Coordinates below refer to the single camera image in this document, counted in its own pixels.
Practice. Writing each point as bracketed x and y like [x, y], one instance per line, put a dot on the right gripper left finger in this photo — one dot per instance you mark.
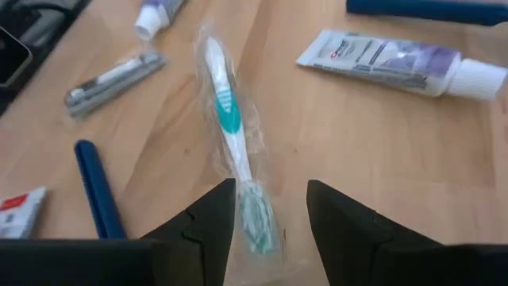
[210, 226]

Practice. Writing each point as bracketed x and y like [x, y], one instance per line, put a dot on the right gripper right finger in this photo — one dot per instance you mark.
[349, 234]

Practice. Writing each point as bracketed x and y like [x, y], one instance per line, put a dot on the teal white toothbrush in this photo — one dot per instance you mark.
[228, 115]

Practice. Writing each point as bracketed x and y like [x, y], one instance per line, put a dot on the white travel toothpaste tube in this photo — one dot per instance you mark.
[152, 20]
[397, 63]
[20, 214]

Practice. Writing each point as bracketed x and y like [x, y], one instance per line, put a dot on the blue disposable razor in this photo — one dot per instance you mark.
[97, 186]
[428, 12]

